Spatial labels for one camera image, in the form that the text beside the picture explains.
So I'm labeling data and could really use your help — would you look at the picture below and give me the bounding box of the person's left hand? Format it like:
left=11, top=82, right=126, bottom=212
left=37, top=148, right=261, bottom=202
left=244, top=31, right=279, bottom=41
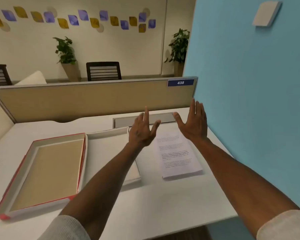
left=129, top=106, right=162, bottom=149

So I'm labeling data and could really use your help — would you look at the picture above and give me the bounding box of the person's right hand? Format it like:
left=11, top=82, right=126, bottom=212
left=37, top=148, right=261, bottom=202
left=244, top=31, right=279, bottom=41
left=173, top=98, right=208, bottom=143

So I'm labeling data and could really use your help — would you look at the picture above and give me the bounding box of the white cardboard box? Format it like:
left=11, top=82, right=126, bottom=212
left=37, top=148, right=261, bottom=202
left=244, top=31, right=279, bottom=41
left=86, top=127, right=142, bottom=186

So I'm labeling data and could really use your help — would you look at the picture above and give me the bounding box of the stack of printed paper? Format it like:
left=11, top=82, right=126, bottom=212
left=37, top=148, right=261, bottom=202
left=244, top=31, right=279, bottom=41
left=156, top=130, right=203, bottom=180

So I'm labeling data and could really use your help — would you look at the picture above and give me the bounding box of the red box lid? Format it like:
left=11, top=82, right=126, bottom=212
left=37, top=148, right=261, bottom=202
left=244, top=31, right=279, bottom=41
left=0, top=133, right=88, bottom=220

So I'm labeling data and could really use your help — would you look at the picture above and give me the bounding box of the person's right forearm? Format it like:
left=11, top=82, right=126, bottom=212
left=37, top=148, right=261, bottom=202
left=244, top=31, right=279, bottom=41
left=194, top=137, right=300, bottom=240

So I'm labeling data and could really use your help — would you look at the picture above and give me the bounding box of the person's left forearm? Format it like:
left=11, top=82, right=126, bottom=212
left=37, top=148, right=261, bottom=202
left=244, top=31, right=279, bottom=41
left=59, top=142, right=150, bottom=240

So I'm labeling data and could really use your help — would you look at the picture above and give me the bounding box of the blue number sign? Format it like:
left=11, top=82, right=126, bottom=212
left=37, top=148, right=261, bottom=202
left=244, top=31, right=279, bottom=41
left=167, top=79, right=195, bottom=87

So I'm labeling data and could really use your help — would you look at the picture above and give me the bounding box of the beige desk partition panel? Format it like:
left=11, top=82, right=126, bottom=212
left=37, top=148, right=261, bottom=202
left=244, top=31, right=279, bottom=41
left=0, top=77, right=198, bottom=124

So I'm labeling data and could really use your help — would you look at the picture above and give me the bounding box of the large potted green plant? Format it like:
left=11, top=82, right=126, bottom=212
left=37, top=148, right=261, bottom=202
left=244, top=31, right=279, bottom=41
left=164, top=28, right=190, bottom=77

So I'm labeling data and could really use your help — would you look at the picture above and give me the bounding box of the small potted green plant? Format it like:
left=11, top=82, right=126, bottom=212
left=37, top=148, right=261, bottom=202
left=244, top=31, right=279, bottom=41
left=52, top=36, right=81, bottom=82

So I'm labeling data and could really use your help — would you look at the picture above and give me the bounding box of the white left sleeve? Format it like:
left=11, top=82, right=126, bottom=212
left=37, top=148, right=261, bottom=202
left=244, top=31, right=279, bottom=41
left=37, top=215, right=91, bottom=240

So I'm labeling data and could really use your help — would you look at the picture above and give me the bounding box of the white sleeve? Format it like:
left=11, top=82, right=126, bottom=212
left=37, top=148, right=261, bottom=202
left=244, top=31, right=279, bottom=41
left=37, top=215, right=91, bottom=240
left=256, top=210, right=300, bottom=240

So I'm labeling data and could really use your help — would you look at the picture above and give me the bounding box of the white right sleeve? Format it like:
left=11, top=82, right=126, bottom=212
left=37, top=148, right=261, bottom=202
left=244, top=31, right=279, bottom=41
left=256, top=210, right=300, bottom=240

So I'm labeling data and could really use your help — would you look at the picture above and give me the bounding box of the grey desk cable cover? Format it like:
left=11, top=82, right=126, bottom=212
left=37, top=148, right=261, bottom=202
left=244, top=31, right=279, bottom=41
left=112, top=113, right=176, bottom=129

